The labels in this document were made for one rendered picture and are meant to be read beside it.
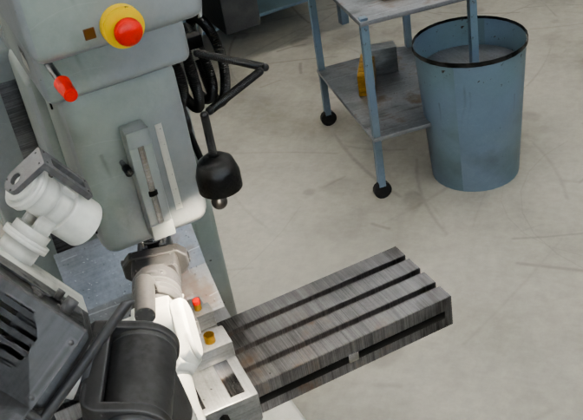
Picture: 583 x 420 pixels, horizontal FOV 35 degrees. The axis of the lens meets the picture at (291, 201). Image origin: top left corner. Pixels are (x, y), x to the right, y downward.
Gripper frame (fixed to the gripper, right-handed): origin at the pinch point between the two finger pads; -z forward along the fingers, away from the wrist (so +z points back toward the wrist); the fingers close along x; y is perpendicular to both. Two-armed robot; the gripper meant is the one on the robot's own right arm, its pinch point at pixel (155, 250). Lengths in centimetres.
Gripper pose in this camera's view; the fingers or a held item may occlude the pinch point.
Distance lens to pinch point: 175.7
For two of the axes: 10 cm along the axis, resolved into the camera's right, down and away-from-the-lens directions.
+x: -9.8, 2.0, -0.5
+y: 1.5, 8.4, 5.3
